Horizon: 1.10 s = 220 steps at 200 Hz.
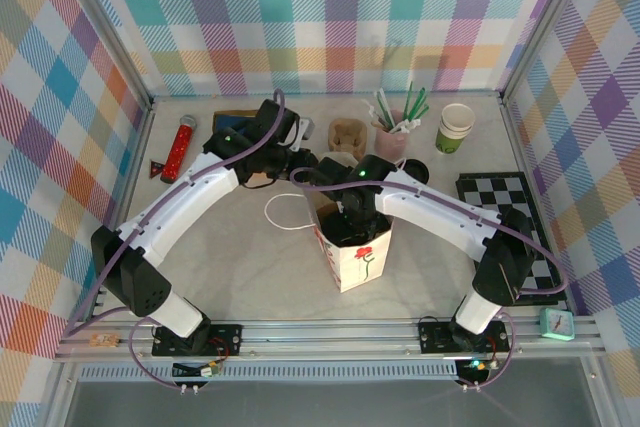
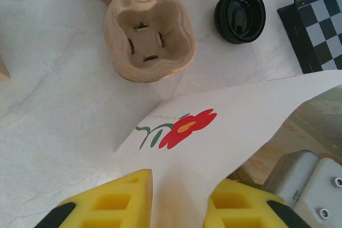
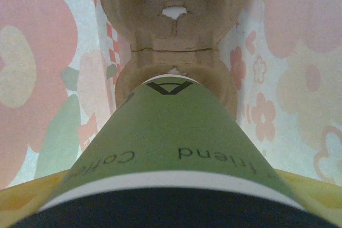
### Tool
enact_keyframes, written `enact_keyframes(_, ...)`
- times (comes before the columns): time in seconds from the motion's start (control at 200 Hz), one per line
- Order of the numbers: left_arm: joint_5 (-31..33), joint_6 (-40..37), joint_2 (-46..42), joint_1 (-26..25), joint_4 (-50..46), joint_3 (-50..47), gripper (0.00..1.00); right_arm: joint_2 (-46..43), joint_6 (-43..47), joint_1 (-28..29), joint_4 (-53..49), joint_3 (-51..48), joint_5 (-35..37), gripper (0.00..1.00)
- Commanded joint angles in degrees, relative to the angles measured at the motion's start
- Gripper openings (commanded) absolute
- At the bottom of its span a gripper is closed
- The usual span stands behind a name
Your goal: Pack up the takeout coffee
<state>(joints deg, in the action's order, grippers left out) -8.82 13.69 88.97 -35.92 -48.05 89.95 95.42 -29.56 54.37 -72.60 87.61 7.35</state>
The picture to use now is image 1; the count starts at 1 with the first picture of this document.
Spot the brown pulp cup carrier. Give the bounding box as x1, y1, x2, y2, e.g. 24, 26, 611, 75
316, 200, 344, 221

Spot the blue napkin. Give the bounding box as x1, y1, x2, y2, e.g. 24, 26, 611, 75
214, 114, 264, 134

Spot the white flower print paper bag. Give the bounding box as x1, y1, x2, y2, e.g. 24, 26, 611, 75
263, 149, 409, 294

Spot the pink straw holder cup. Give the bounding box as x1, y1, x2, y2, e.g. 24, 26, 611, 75
374, 119, 409, 156

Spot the red glitter toy microphone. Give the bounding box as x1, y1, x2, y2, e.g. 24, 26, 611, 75
160, 114, 197, 184

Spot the stack of green paper cups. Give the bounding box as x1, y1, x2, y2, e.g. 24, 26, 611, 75
434, 103, 476, 156

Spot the black silver chessboard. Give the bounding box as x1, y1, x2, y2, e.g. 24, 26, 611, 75
454, 171, 570, 307

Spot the mint green alarm clock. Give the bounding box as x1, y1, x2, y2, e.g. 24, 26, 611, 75
539, 307, 575, 343

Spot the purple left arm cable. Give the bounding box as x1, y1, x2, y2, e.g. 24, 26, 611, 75
64, 88, 287, 389

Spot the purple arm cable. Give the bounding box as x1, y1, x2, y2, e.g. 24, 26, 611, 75
288, 166, 570, 298
64, 88, 287, 389

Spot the aluminium frame cross rail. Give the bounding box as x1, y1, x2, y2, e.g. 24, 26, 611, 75
149, 90, 504, 102

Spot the aluminium mounting rail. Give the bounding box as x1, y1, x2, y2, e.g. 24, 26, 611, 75
54, 319, 606, 363

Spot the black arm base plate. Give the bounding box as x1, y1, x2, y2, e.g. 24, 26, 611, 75
152, 324, 244, 359
417, 316, 512, 355

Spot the grey slotted cable duct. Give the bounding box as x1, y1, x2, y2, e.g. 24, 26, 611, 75
79, 364, 461, 384

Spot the aluminium frame post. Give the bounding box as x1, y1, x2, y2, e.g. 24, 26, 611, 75
59, 0, 157, 109
499, 0, 599, 106

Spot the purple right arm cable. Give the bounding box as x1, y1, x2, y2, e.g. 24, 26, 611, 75
288, 166, 570, 298

